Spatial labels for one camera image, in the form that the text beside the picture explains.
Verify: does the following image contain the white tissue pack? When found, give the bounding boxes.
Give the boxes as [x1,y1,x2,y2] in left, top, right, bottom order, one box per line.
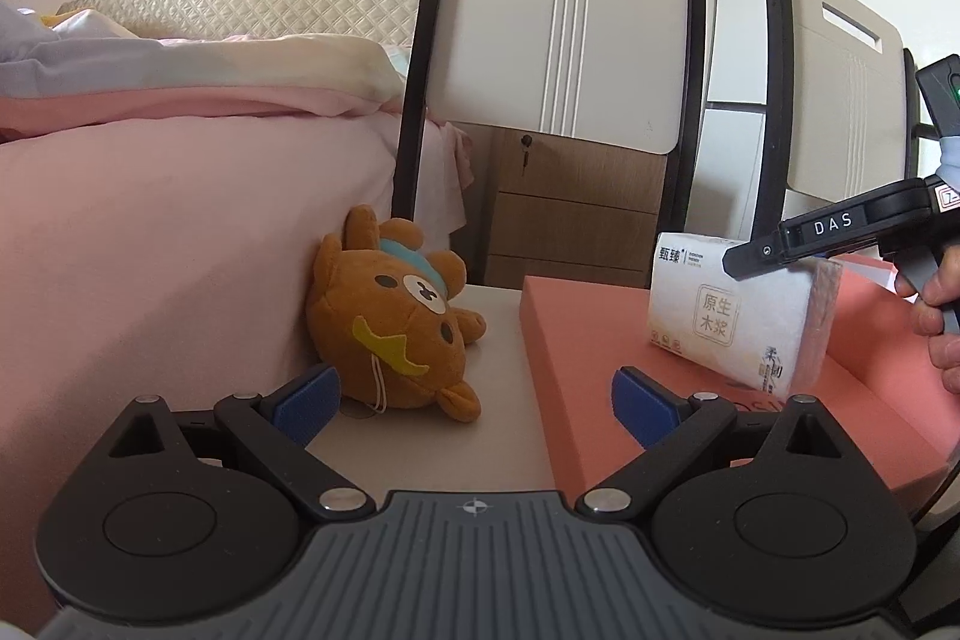
[647,232,843,399]

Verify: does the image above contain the pink box lid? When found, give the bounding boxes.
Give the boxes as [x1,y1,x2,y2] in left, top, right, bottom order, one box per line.
[519,268,958,512]

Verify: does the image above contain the person's right hand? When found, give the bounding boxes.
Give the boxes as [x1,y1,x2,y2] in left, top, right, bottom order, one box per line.
[895,247,960,395]

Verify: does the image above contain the beige chair near right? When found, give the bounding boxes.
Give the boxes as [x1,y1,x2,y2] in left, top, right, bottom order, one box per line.
[750,0,921,239]

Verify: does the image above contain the beige chair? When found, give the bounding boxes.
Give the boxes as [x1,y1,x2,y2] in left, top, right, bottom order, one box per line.
[392,0,708,257]
[750,0,921,239]

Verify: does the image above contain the brown plush bear toy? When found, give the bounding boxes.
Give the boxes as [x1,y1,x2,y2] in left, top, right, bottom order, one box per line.
[306,205,487,424]

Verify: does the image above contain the pink bed with bedding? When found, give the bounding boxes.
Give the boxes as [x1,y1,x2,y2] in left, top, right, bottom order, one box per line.
[2,8,407,629]

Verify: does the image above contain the wooden drawer cabinet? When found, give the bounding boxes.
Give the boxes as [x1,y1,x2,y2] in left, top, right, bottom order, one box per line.
[452,124,667,289]

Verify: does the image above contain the beige chair near left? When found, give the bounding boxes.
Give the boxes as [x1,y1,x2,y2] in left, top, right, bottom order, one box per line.
[392,0,708,257]

